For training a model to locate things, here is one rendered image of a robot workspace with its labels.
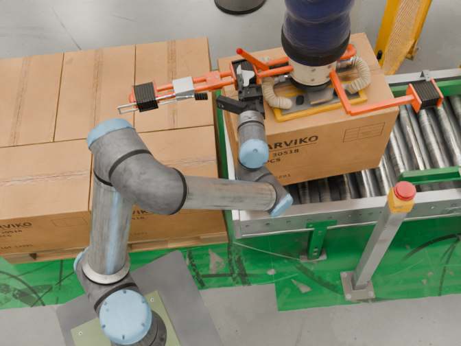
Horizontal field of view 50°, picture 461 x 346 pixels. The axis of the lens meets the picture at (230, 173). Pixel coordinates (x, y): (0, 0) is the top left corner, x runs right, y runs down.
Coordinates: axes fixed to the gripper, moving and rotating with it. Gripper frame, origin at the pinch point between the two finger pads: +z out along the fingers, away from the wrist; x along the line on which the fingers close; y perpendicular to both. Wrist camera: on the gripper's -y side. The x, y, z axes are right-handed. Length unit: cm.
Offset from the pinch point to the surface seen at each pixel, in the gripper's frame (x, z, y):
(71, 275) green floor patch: -117, -14, -102
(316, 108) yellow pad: -12.2, -8.4, 26.4
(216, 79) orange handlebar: 1.8, -2.3, -7.8
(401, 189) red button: -20, -41, 49
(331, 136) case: -23.8, -13.2, 31.7
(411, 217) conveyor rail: -79, -21, 70
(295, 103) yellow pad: -11.3, -5.7, 19.1
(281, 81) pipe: -5.9, 0.7, 15.0
